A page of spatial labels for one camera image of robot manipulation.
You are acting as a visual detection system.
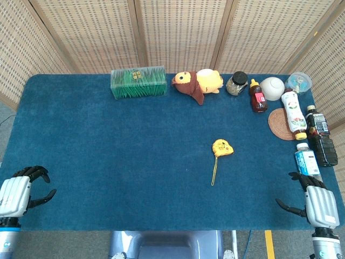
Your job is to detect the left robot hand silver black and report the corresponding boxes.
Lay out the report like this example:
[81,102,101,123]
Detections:
[0,165,57,218]

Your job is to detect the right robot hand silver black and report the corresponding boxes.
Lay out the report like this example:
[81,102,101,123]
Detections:
[275,171,340,230]

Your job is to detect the yellow tape measure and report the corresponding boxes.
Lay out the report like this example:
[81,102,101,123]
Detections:
[211,139,234,187]

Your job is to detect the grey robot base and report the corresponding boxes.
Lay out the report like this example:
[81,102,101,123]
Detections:
[107,230,225,259]

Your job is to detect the water bottle blue label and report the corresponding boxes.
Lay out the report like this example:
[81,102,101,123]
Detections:
[294,142,323,180]

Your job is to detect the dark tea bottle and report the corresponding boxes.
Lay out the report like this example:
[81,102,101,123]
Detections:
[305,105,339,168]

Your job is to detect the white pole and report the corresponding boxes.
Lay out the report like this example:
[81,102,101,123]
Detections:
[231,230,239,259]

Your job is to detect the woven round coaster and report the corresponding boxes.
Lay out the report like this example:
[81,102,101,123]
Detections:
[267,108,296,141]

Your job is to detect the white squeeze bottle yellow cap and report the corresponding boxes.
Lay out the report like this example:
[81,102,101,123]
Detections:
[281,91,308,141]

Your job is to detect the blue table mat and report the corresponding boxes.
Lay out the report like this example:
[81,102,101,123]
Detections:
[0,73,345,232]

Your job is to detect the honey bottle red label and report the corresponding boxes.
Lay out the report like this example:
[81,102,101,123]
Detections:
[249,79,269,113]

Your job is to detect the white bowl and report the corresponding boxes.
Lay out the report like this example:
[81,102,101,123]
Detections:
[259,77,286,101]

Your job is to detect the clear round container blue contents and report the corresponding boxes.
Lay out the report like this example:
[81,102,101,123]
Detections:
[285,72,313,94]

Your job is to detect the glass jar black lid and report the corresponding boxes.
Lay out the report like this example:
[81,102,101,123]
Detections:
[225,71,249,96]

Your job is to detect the clear box green packets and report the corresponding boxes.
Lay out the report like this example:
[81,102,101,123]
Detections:
[111,65,168,100]

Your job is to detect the yellow plush bird brown scarf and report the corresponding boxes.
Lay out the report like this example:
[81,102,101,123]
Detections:
[171,69,224,106]

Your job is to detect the bamboo folding screen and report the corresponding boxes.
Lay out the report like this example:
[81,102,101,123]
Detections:
[0,0,345,189]

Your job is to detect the black floor cable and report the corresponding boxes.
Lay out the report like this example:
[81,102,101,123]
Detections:
[0,114,17,127]

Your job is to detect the blue floor cable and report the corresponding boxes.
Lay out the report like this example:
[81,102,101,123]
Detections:
[243,230,253,259]

